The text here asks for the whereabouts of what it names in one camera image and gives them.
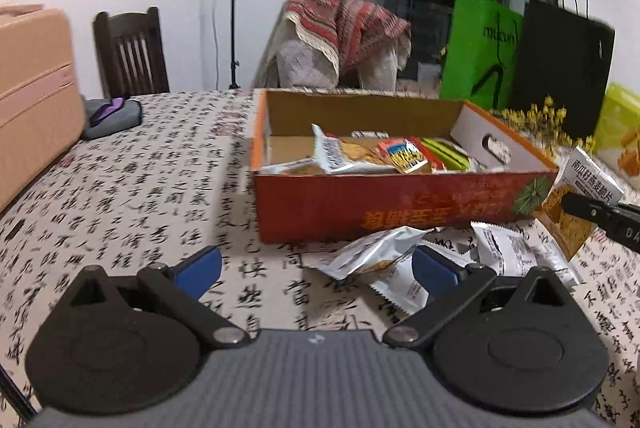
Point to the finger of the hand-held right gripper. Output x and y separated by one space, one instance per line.
582 206

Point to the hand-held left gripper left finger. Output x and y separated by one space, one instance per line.
201 267

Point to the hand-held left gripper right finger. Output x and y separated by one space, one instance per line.
433 270

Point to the white cracker packet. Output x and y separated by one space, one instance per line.
290 168
332 153
557 265
585 175
360 253
400 288
502 250

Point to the orange cardboard box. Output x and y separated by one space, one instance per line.
375 208

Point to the red snack packet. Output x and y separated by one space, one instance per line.
405 155

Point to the yellow-green carton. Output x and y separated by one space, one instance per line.
622 138

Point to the yellow dried flowers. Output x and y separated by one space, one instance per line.
545 118

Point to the green snack packet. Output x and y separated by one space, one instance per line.
450 155

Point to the black paper bag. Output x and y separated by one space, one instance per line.
560 68

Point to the small white packet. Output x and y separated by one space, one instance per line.
370 134

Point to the green paper bag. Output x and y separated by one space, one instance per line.
475 58

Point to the dark wooden chair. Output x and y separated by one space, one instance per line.
130 53

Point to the chair with patterned blanket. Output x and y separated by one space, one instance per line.
300 63

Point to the pink suitcase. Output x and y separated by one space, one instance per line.
35 98

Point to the red patterned cloth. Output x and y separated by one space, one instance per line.
350 28

